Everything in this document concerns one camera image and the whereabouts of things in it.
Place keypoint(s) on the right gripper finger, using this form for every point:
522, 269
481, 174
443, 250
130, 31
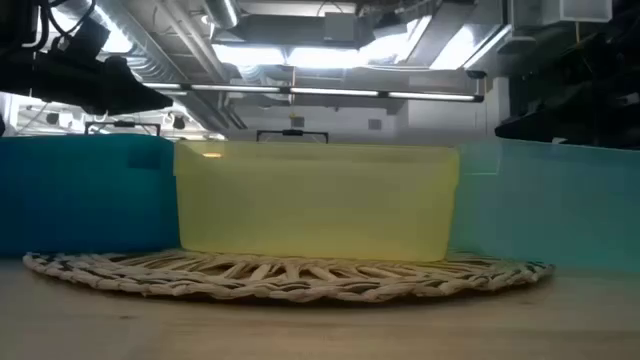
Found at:
530, 127

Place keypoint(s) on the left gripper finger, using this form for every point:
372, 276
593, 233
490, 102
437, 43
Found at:
130, 95

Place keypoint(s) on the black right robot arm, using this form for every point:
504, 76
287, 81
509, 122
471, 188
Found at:
600, 55

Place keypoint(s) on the black round ceiling fixture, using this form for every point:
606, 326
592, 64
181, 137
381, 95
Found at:
179, 121
52, 118

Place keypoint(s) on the light teal translucent bin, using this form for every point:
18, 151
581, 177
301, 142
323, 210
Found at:
550, 210

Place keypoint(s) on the white ceiling panel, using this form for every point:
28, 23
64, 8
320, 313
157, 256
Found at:
575, 10

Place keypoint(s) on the blue plastic bin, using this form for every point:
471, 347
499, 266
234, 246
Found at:
75, 200

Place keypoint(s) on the long ceiling light bar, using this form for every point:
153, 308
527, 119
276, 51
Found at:
330, 92

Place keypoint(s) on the yellow translucent plastic bin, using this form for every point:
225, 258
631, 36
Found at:
315, 200

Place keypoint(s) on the grey ceiling junction box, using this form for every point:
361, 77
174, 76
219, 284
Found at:
340, 27

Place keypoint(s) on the round woven placemat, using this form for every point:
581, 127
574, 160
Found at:
290, 282

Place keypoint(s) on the black rectangular frame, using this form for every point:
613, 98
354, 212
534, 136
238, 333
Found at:
292, 132
122, 123

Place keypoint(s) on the corrugated silver ceiling duct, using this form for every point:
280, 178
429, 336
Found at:
155, 70

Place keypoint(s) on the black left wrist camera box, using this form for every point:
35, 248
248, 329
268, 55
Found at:
85, 37

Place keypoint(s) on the grey square wall panel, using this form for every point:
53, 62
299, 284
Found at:
375, 124
297, 121

